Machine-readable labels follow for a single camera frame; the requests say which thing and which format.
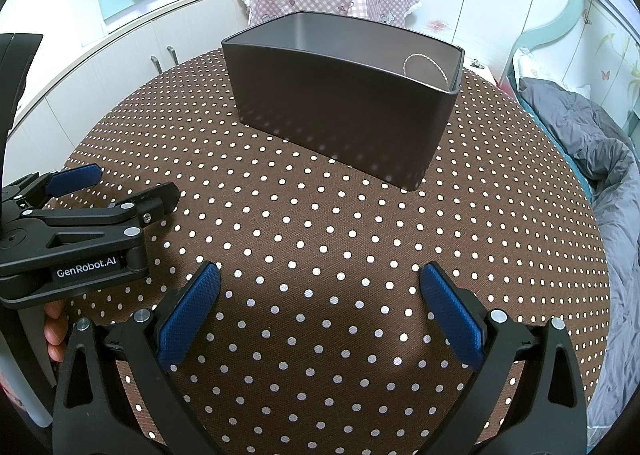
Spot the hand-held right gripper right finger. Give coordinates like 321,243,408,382
419,262,588,455

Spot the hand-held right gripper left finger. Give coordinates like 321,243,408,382
50,260,223,455

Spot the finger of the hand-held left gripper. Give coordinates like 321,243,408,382
22,183,180,256
4,164,101,210

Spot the black metal box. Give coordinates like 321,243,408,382
221,11,466,193

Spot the beige cord necklace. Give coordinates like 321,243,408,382
401,53,449,88

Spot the person's left hand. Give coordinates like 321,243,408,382
44,301,68,363

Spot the white low cabinet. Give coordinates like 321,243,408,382
0,0,251,136

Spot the round polka-dot table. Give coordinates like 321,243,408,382
50,47,613,455

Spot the grey duvet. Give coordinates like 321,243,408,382
517,77,640,436

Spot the white pillow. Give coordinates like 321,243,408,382
515,47,591,96

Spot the teal bunk bed frame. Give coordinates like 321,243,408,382
492,0,640,96

